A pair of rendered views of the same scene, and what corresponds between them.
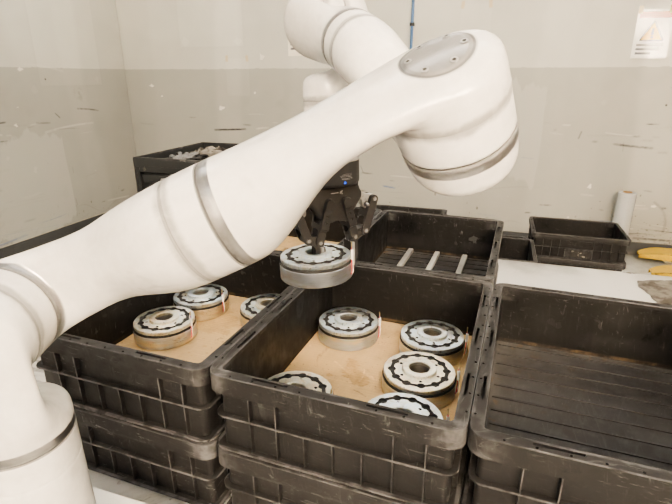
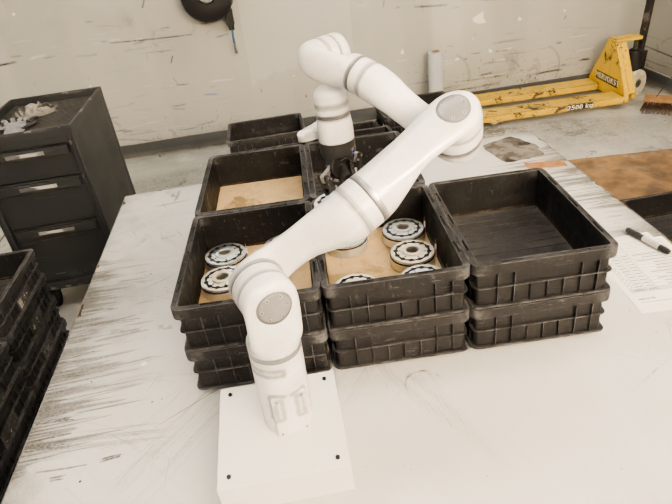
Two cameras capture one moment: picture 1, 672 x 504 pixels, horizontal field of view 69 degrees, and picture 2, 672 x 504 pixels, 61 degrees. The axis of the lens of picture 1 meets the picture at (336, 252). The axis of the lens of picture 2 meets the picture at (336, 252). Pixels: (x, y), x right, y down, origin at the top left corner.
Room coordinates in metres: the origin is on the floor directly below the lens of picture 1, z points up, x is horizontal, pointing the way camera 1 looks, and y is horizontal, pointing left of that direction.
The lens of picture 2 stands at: (-0.37, 0.46, 1.58)
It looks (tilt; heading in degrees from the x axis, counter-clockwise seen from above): 32 degrees down; 338
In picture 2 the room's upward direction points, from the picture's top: 8 degrees counter-clockwise
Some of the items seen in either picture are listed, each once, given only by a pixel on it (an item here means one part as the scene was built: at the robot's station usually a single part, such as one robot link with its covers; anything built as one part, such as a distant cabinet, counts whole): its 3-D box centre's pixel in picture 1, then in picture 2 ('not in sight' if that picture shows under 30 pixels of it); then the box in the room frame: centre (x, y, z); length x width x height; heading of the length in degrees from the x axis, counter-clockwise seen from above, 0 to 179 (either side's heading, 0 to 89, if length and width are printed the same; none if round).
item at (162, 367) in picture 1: (197, 295); (250, 252); (0.73, 0.23, 0.92); 0.40 x 0.30 x 0.02; 160
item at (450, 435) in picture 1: (374, 326); (381, 233); (0.62, -0.06, 0.92); 0.40 x 0.30 x 0.02; 160
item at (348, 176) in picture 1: (332, 187); (339, 156); (0.67, 0.00, 1.11); 0.08 x 0.08 x 0.09
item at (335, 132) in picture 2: not in sight; (327, 123); (0.69, 0.02, 1.18); 0.11 x 0.09 x 0.06; 27
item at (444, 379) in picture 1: (419, 371); (412, 252); (0.60, -0.12, 0.86); 0.10 x 0.10 x 0.01
